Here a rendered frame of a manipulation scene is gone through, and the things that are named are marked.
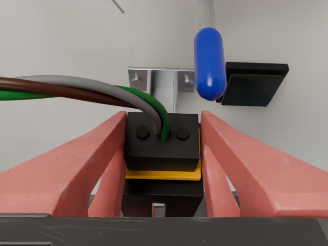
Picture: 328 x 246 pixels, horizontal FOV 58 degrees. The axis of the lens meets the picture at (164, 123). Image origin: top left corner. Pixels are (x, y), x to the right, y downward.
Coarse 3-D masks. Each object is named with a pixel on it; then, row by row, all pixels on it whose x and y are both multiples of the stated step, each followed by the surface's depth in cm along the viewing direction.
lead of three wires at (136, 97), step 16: (0, 80) 7; (16, 80) 7; (32, 80) 8; (48, 80) 8; (64, 80) 8; (80, 80) 8; (0, 96) 7; (16, 96) 8; (32, 96) 8; (48, 96) 8; (64, 96) 8; (80, 96) 8; (96, 96) 8; (112, 96) 9; (128, 96) 9; (144, 96) 9; (144, 112) 10; (160, 112) 10; (160, 128) 11
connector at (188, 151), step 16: (128, 112) 13; (128, 128) 12; (144, 128) 12; (176, 128) 12; (192, 128) 12; (128, 144) 12; (144, 144) 12; (160, 144) 12; (176, 144) 12; (192, 144) 12; (128, 160) 12; (144, 160) 12; (160, 160) 12; (176, 160) 12; (192, 160) 12
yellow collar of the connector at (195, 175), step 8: (200, 168) 13; (128, 176) 13; (136, 176) 13; (144, 176) 13; (152, 176) 13; (160, 176) 13; (168, 176) 13; (176, 176) 13; (184, 176) 13; (192, 176) 13; (200, 176) 13
